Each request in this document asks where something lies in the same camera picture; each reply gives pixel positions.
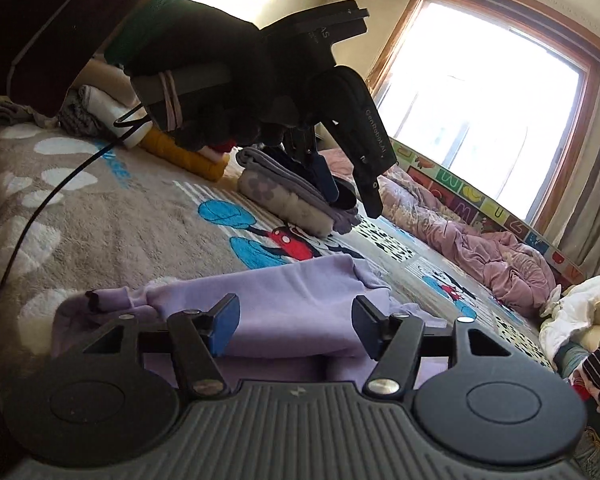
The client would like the person's left hand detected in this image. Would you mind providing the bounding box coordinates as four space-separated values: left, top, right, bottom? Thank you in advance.
104 0 311 153

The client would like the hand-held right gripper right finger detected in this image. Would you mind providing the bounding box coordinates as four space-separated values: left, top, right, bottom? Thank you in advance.
352 295 512 397

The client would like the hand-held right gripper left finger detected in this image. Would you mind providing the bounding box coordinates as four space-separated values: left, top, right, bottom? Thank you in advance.
82 294 241 397

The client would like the grey knit garment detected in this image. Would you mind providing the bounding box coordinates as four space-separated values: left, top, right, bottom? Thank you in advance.
57 87 100 136

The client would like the window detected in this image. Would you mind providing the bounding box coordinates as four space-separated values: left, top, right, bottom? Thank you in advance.
367 0 600 233

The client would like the cartoon mouse blanket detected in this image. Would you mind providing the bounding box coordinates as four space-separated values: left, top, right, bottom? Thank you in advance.
0 120 556 411

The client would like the colourful alphabet play mat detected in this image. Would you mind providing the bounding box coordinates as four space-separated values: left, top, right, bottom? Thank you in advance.
387 137 588 286

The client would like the purple floral duvet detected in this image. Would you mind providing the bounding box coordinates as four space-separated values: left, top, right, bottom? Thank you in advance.
320 147 561 318

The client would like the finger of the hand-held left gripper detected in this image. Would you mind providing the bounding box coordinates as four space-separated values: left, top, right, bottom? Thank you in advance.
350 157 385 220
280 125 341 207

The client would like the white folded garment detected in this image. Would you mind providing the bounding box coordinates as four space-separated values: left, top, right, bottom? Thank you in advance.
80 85 153 148

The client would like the white quilt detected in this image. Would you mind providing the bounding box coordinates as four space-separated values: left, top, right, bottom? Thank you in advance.
539 275 600 366

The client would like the blue-grey rolled cloth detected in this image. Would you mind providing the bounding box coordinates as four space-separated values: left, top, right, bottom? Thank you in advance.
552 342 588 378

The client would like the black folded garment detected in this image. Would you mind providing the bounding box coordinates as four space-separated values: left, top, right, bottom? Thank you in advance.
330 175 358 211

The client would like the yellow sweater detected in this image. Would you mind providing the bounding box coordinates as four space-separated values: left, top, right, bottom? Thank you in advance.
140 127 231 183

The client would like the lilac flower print garment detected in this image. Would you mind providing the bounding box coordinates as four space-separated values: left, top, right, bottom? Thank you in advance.
237 170 335 238

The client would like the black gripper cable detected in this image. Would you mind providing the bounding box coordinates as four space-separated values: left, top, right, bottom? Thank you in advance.
0 105 145 361

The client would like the grey folded garment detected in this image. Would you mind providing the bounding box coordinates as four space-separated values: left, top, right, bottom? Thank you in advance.
236 147 361 233

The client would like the beige folded garment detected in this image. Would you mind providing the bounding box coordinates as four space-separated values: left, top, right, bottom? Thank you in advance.
87 57 130 91

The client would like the purple sweatshirt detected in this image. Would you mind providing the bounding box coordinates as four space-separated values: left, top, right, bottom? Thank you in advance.
52 254 433 386

